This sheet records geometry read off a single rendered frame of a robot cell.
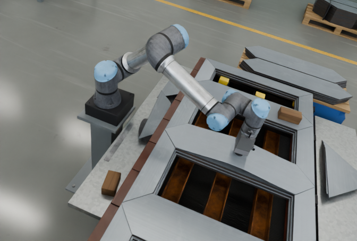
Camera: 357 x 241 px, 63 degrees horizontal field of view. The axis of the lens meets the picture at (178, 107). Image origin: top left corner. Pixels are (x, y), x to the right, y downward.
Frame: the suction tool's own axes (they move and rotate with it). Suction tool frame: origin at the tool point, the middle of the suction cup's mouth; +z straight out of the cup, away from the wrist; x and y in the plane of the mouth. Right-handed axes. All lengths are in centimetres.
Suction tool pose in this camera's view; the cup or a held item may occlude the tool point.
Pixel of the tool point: (238, 154)
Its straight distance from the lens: 141.3
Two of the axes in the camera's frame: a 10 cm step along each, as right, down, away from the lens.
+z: -1.8, 7.4, 6.5
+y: 2.4, -6.1, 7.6
